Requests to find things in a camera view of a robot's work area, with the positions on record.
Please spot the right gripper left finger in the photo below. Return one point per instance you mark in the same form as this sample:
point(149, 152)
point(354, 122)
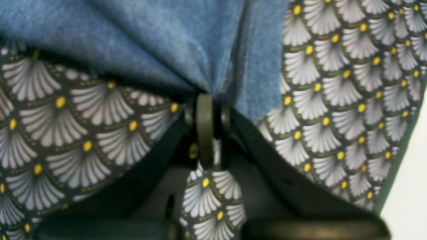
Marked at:
point(145, 203)

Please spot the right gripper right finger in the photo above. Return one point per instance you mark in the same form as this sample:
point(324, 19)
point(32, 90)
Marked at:
point(280, 203)

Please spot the blue T-shirt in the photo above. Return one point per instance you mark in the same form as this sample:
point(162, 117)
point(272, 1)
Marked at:
point(227, 48)

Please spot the white plastic bin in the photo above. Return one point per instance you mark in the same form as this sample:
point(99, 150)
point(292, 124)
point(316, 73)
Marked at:
point(405, 210)

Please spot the fan-patterned table cloth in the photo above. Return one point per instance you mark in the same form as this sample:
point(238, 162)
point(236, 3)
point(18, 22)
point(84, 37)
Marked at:
point(353, 76)

